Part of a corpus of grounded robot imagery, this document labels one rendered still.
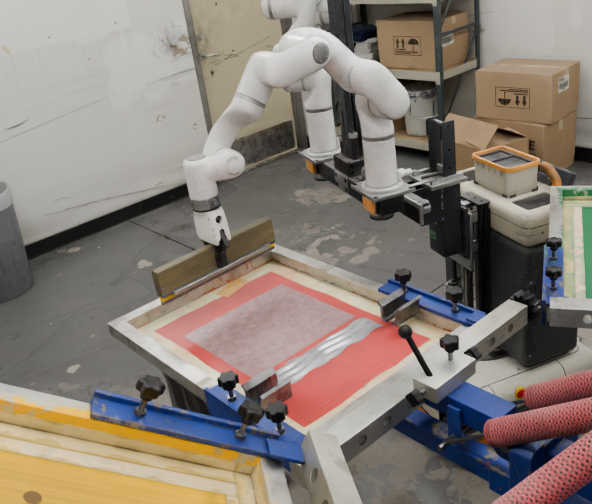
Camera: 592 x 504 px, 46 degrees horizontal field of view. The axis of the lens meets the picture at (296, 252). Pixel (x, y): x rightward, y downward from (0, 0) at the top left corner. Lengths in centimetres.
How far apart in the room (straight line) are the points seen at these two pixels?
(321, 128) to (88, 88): 298
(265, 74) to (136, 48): 364
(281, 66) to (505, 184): 109
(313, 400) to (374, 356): 20
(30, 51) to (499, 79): 317
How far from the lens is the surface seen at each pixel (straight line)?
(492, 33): 577
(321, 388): 158
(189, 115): 562
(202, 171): 178
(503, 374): 274
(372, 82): 190
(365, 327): 176
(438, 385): 136
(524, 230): 246
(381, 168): 207
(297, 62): 178
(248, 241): 194
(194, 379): 163
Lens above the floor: 190
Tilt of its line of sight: 25 degrees down
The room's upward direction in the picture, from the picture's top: 8 degrees counter-clockwise
